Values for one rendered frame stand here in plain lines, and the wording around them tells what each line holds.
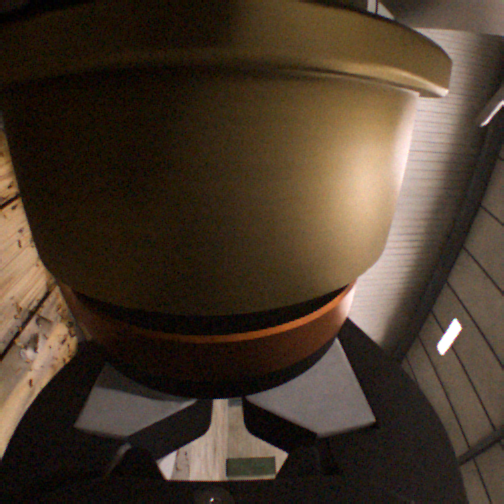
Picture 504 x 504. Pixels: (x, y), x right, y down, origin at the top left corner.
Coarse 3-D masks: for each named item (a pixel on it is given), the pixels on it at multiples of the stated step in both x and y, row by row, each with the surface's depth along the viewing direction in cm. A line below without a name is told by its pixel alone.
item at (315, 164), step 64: (64, 0) 3; (128, 0) 2; (192, 0) 2; (256, 0) 2; (320, 0) 2; (0, 64) 2; (64, 64) 2; (128, 64) 2; (192, 64) 2; (256, 64) 2; (320, 64) 2; (384, 64) 2; (448, 64) 3; (64, 128) 3; (128, 128) 3; (192, 128) 3; (256, 128) 3; (320, 128) 3; (384, 128) 4; (64, 192) 3; (128, 192) 3; (192, 192) 3; (256, 192) 3; (320, 192) 3; (384, 192) 4; (64, 256) 4; (128, 256) 4; (192, 256) 3; (256, 256) 4; (320, 256) 4; (128, 320) 5; (192, 320) 5; (256, 320) 5; (320, 320) 5; (192, 384) 5; (256, 384) 6
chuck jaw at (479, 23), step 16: (384, 0) 3; (400, 0) 3; (416, 0) 3; (432, 0) 3; (448, 0) 3; (464, 0) 3; (480, 0) 3; (496, 0) 3; (400, 16) 4; (416, 16) 4; (432, 16) 4; (448, 16) 4; (464, 16) 4; (480, 16) 3; (496, 16) 3; (480, 32) 4; (496, 32) 4
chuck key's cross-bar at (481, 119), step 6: (498, 90) 21; (498, 96) 21; (492, 102) 22; (498, 102) 21; (486, 108) 23; (492, 108) 22; (498, 108) 22; (480, 114) 24; (486, 114) 23; (492, 114) 23; (480, 120) 25; (486, 120) 24
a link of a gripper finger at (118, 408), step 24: (96, 384) 6; (120, 384) 6; (96, 408) 6; (120, 408) 6; (144, 408) 6; (168, 408) 6; (192, 408) 6; (96, 432) 5; (120, 432) 5; (144, 432) 5; (168, 432) 6; (192, 432) 6; (168, 456) 7
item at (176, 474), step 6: (192, 444) 51; (180, 450) 42; (186, 450) 46; (180, 456) 41; (186, 456) 45; (174, 462) 38; (180, 462) 41; (186, 462) 45; (174, 468) 37; (180, 468) 40; (186, 468) 44; (174, 474) 37; (180, 474) 40; (186, 474) 44
